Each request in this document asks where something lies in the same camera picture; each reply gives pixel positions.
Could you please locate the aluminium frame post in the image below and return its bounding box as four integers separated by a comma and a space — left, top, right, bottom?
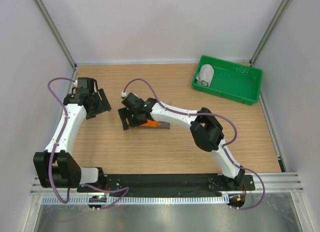
249, 0, 292, 67
33, 0, 77, 70

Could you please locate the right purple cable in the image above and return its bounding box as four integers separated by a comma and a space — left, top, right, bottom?
123, 78, 266, 212

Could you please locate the green plastic tray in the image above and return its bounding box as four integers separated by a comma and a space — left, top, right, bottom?
191, 55, 263, 105

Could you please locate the right aluminium frame post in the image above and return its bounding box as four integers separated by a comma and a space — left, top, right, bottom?
249, 0, 292, 67

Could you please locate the grey orange towel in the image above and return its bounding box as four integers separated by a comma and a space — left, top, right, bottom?
138, 119, 171, 129

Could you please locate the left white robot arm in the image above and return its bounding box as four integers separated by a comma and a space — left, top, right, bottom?
33, 77, 111, 192

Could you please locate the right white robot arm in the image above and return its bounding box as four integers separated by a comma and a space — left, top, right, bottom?
118, 92, 245, 190

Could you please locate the grey panda towel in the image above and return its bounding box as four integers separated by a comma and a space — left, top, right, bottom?
196, 64, 215, 87

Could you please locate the white slotted cable duct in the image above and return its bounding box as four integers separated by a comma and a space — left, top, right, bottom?
41, 195, 230, 205

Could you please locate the left aluminium frame post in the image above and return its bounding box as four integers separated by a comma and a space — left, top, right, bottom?
33, 0, 77, 70

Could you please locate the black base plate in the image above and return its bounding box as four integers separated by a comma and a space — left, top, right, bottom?
91, 173, 255, 198

